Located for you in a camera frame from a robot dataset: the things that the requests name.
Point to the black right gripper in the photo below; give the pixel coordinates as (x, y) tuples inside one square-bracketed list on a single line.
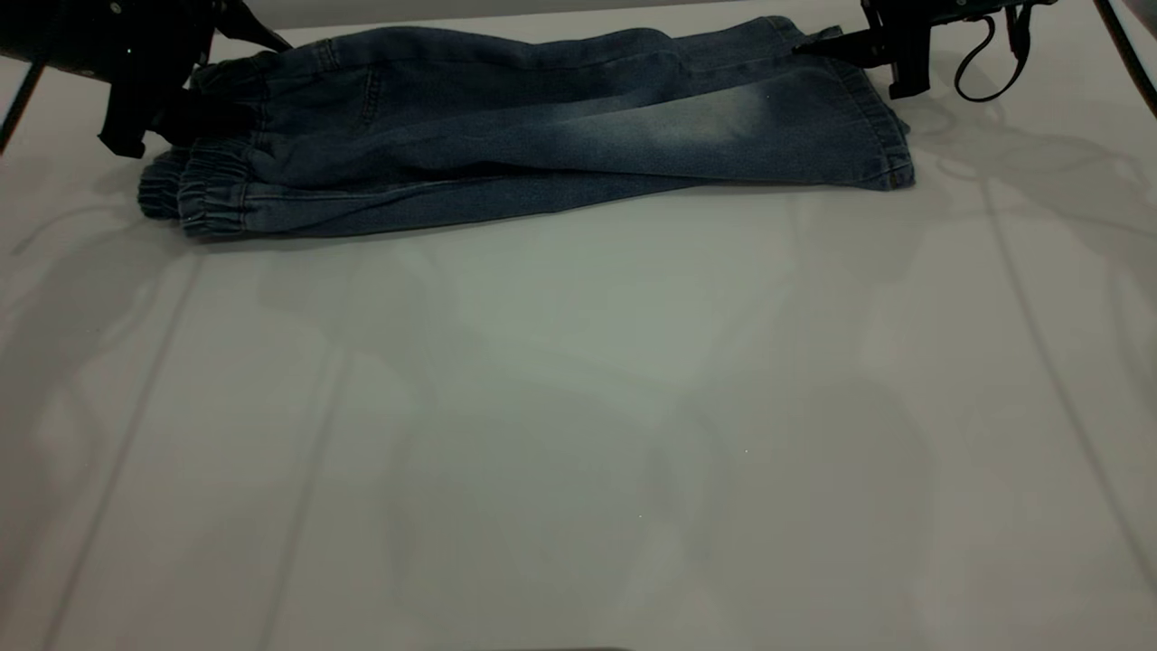
[(922, 11)]

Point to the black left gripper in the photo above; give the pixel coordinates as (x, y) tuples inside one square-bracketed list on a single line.
[(99, 36)]

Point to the blue denim shorts with basketball print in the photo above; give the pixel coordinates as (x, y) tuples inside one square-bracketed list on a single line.
[(542, 117)]

